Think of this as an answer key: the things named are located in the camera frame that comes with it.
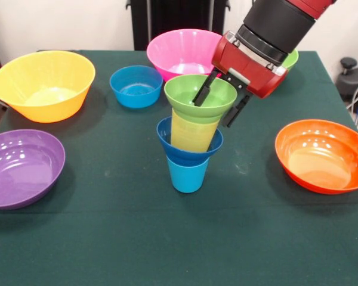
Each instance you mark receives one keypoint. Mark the light blue plastic cup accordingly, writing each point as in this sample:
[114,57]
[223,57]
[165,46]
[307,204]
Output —
[186,178]

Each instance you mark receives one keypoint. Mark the small dark blue bowl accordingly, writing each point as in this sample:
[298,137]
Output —
[188,156]

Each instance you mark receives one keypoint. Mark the shallow purple plastic bowl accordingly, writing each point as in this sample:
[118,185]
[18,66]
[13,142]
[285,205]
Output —
[21,169]

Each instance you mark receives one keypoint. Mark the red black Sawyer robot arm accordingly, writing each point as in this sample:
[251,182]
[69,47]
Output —
[277,24]

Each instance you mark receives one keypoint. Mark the dark green tablecloth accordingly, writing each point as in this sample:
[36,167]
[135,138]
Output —
[179,238]

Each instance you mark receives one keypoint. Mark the large pink plastic bowl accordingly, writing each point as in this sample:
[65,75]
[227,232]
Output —
[182,50]

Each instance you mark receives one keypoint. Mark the large yellow plastic bowl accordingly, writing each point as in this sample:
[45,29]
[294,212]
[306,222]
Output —
[44,74]

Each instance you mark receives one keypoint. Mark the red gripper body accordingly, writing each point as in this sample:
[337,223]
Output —
[247,68]

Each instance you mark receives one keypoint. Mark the large green plastic bowl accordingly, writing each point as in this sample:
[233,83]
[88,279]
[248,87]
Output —
[292,59]

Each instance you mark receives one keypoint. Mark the translucent yellow plastic cup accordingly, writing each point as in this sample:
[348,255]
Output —
[191,137]

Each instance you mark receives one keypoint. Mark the small green plastic bowl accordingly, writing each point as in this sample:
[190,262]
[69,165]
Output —
[182,95]

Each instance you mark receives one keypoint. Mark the black round base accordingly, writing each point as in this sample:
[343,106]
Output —
[356,80]

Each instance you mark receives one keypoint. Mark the shallow orange plastic bowl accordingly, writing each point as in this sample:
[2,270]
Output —
[322,158]

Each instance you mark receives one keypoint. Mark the translucent light blue bowl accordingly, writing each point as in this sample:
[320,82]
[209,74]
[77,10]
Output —
[135,89]

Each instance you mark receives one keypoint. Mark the black knob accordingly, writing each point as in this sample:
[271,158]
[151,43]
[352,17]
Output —
[348,63]

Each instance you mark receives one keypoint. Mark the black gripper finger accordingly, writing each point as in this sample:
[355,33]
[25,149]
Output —
[204,92]
[235,113]

